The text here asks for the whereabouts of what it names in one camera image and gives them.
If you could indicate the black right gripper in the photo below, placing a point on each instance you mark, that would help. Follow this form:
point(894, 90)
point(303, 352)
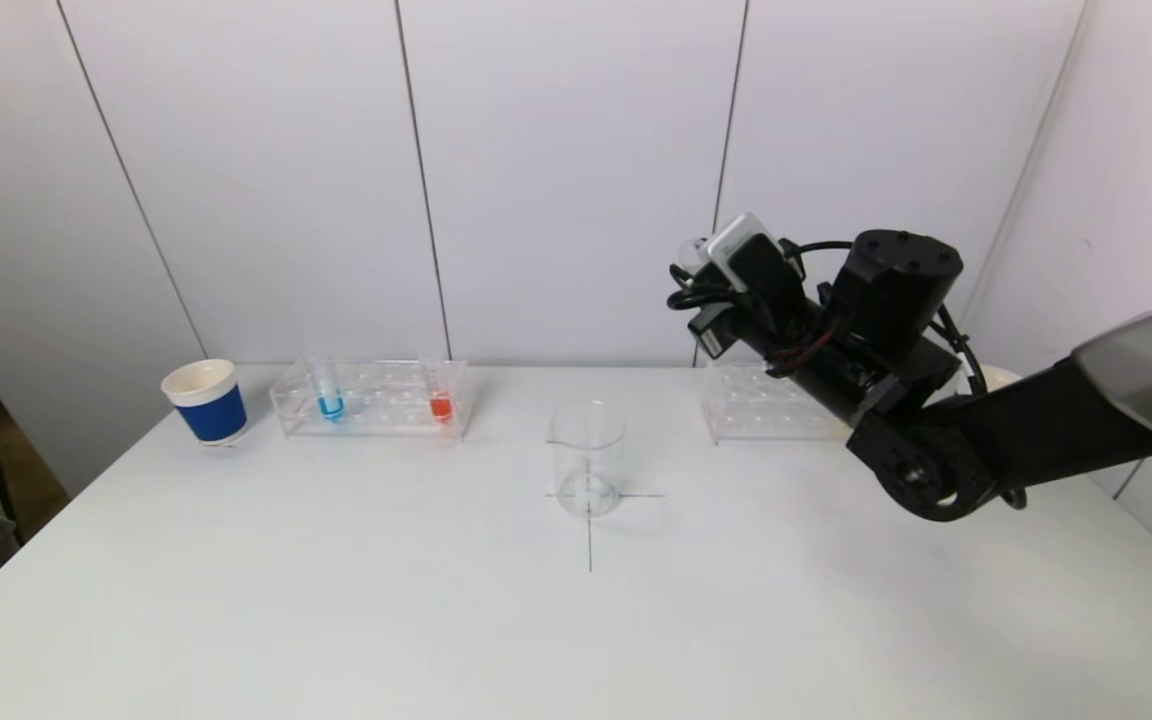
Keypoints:
point(708, 333)

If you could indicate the red pigment test tube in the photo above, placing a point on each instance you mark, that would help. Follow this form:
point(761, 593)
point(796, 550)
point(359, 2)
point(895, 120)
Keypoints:
point(693, 250)

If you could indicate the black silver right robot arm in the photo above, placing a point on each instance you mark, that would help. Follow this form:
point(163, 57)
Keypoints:
point(1036, 420)

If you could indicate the clear acrylic test tube rack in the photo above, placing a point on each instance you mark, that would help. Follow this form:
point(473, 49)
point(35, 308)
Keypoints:
point(756, 405)
point(386, 400)

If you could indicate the clear glass beaker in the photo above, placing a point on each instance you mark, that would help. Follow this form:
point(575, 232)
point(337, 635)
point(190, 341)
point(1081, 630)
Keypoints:
point(588, 460)

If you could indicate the orange pigment test tube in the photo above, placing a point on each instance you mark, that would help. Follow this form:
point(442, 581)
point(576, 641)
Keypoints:
point(442, 408)

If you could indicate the blue pigment test tube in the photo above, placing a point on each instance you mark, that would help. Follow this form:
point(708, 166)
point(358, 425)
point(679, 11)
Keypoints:
point(332, 407)

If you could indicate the blue white paper cup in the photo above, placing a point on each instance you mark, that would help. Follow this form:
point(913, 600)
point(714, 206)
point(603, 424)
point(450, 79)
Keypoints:
point(213, 415)
point(1001, 378)

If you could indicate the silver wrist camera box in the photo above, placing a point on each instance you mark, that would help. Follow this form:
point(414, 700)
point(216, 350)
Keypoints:
point(741, 245)

